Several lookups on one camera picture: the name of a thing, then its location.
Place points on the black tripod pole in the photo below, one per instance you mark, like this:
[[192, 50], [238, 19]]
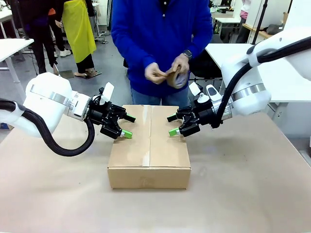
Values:
[[260, 19]]

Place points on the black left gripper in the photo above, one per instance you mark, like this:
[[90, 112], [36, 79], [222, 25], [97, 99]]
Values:
[[100, 112]]

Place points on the wooden shelf board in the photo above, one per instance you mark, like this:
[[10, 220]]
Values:
[[257, 31]]

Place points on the person in pink top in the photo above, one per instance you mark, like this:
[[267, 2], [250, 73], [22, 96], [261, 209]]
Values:
[[244, 14]]

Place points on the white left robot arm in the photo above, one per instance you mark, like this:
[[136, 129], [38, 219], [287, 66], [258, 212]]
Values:
[[48, 97]]

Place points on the person's right forearm blue sleeve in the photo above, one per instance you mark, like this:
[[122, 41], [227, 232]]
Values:
[[131, 53]]

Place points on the white background desk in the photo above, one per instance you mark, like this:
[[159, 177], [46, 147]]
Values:
[[227, 20]]

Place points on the grey bag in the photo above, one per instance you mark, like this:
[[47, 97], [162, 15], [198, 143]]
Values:
[[274, 28]]

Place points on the brown cardboard box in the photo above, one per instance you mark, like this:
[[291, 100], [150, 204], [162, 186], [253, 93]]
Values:
[[136, 155]]

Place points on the white side table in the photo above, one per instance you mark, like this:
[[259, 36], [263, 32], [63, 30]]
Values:
[[12, 48]]

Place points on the person's left forearm blue sleeve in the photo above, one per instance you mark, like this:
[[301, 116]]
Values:
[[201, 41]]

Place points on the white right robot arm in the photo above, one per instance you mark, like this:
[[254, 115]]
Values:
[[245, 80]]

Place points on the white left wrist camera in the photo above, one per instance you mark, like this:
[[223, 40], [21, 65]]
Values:
[[108, 91]]

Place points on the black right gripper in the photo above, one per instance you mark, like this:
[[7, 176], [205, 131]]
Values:
[[204, 114]]

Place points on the brown packing tape roll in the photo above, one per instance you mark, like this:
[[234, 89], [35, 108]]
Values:
[[178, 82]]

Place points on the person in yellow apron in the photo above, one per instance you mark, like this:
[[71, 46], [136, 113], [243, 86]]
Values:
[[80, 31]]

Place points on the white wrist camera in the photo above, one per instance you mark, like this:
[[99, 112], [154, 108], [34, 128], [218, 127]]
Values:
[[195, 89], [108, 91]]

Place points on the person's right hand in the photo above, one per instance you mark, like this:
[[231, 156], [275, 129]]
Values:
[[154, 74]]

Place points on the person in blue sweater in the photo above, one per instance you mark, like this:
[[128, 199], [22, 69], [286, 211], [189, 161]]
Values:
[[158, 36]]

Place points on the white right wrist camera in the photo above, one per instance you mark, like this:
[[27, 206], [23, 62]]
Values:
[[195, 89]]

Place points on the dark wrist watch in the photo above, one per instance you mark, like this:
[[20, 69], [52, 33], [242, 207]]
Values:
[[187, 54]]

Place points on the person's left hand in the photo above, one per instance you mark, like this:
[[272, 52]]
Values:
[[181, 63]]

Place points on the person in black clothes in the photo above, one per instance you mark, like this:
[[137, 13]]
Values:
[[41, 29]]

